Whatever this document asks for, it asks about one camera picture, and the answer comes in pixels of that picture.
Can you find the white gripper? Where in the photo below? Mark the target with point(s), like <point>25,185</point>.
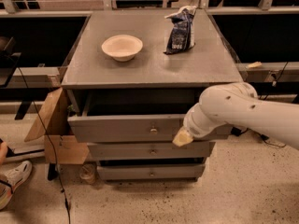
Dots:
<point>192,126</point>

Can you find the grey top drawer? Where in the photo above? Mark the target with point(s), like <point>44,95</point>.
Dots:
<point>105,116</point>

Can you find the grey drawer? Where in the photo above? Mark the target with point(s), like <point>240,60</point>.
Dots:
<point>149,150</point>
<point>146,172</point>
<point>105,116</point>

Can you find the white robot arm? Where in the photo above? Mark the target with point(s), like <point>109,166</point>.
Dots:
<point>237,104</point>

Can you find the brass top drawer knob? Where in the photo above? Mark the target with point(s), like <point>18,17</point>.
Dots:
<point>153,130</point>

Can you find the grey drawer cabinet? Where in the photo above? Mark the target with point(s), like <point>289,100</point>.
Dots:
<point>207,63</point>

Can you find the grey bottom drawer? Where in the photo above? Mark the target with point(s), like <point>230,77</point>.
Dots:
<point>146,172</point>

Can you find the grey middle drawer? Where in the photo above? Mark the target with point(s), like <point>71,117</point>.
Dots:
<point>149,150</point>

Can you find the blue white snack bag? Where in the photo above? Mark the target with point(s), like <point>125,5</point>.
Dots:
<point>182,35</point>

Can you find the tape roll on floor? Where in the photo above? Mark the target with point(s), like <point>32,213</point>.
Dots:
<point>87,173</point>

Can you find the yellow foam scrap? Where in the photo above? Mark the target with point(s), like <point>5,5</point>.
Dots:
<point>253,65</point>

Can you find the white bowl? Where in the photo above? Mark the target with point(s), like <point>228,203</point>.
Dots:
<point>122,48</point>

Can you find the cardboard box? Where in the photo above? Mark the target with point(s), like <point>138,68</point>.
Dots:
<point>51,125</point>

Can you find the white sneaker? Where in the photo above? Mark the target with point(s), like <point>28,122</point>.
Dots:
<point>11,180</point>

